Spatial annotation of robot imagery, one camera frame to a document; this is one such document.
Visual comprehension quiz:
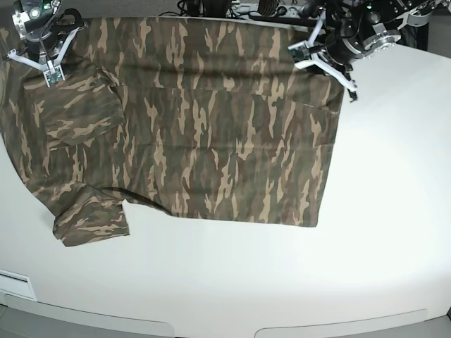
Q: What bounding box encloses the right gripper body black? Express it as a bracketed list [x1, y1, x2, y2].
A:
[6, 26, 86, 74]

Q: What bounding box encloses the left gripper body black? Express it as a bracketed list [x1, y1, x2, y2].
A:
[294, 13, 358, 102]

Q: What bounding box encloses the camouflage T-shirt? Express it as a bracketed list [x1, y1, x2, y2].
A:
[1, 18, 344, 246]

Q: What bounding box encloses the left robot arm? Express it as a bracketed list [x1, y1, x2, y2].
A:
[288, 1, 450, 101]

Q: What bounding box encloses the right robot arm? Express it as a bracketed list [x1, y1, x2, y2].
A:
[6, 1, 87, 85]

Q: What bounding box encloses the black equipment clutter behind table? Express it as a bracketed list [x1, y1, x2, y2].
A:
[168, 0, 430, 50]

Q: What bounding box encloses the white label on table edge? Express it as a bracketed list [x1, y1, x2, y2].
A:
[0, 270, 37, 301]

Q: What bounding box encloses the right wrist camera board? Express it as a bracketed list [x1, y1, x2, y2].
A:
[43, 65, 65, 87]

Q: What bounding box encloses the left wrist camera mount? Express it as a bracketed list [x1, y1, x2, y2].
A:
[288, 40, 311, 63]

